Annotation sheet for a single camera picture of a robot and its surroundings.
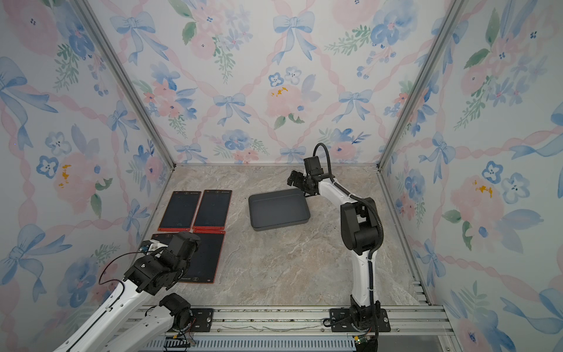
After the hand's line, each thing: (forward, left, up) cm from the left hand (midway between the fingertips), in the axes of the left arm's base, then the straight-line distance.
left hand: (193, 243), depth 77 cm
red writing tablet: (+21, +16, -14) cm, 30 cm away
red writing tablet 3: (+9, +20, -14) cm, 26 cm away
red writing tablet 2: (+23, +2, -15) cm, 28 cm away
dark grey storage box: (+25, -29, -16) cm, 41 cm away
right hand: (+36, -37, -7) cm, 52 cm away
